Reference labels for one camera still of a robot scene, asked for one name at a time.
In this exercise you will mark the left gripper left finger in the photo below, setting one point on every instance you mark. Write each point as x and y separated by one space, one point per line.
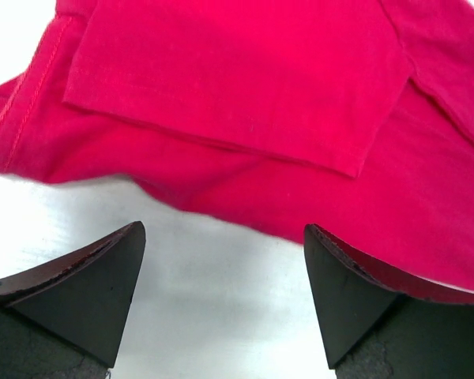
65 318

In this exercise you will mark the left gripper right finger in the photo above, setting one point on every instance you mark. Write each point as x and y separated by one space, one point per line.
378 321

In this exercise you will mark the red t-shirt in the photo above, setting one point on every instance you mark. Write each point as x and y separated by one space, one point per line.
357 116

